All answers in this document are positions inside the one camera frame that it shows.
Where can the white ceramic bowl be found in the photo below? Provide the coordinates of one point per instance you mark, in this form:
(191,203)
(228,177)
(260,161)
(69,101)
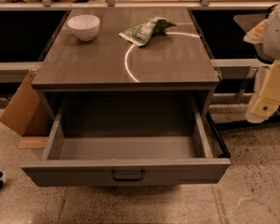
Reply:
(84,27)

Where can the black chair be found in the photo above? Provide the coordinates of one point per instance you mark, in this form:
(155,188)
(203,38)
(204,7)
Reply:
(247,22)

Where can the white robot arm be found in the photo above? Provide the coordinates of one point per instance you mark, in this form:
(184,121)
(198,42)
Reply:
(267,33)

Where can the brown cardboard piece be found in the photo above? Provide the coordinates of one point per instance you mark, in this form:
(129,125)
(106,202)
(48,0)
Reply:
(26,115)

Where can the green snack bag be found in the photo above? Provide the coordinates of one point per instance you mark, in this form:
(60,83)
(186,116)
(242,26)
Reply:
(140,34)

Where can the black top drawer handle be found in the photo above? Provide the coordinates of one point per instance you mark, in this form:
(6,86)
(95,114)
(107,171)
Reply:
(128,176)

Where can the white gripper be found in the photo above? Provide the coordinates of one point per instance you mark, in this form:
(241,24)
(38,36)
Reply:
(277,39)

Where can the grey top drawer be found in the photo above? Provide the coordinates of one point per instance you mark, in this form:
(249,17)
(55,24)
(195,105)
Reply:
(159,133)

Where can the grey drawer cabinet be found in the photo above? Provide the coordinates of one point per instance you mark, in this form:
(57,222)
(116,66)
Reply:
(173,62)

